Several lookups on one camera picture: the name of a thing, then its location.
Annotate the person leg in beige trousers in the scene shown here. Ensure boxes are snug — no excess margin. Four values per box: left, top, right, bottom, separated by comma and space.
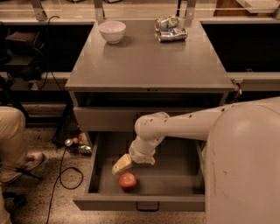
0, 105, 29, 224

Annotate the open grey lower drawer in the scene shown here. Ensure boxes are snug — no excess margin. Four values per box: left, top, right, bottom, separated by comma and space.
73, 132, 205, 212

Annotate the crushed can with green label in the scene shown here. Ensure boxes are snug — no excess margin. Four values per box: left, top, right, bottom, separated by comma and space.
154, 16, 179, 32

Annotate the pile of cans on floor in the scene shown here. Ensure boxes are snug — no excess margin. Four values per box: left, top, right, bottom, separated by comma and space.
64, 132, 92, 155

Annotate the black looped floor cable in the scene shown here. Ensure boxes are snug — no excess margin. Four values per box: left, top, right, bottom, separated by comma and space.
45, 147, 85, 224

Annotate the black equipment on left shelf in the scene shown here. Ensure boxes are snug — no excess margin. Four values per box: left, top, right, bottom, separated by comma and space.
0, 24, 45, 81

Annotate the closed grey upper drawer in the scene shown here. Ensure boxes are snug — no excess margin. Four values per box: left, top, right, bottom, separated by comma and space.
73, 107, 200, 132

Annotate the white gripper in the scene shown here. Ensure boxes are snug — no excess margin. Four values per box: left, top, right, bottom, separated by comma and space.
112, 140, 155, 175

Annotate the red apple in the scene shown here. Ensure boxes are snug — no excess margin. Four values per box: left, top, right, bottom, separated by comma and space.
119, 172, 137, 192

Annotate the white bowl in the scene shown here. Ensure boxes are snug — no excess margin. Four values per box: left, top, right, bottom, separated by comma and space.
98, 21, 126, 44

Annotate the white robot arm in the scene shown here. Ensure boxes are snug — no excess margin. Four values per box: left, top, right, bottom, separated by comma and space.
112, 97, 280, 224

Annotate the grey drawer cabinet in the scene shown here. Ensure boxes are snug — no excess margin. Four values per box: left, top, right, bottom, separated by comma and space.
64, 18, 236, 141

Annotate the white and red shoe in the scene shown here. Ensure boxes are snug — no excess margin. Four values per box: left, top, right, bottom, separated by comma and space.
21, 152, 45, 171

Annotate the crushed can with blue label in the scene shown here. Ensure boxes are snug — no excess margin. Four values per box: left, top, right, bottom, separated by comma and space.
158, 28, 188, 42

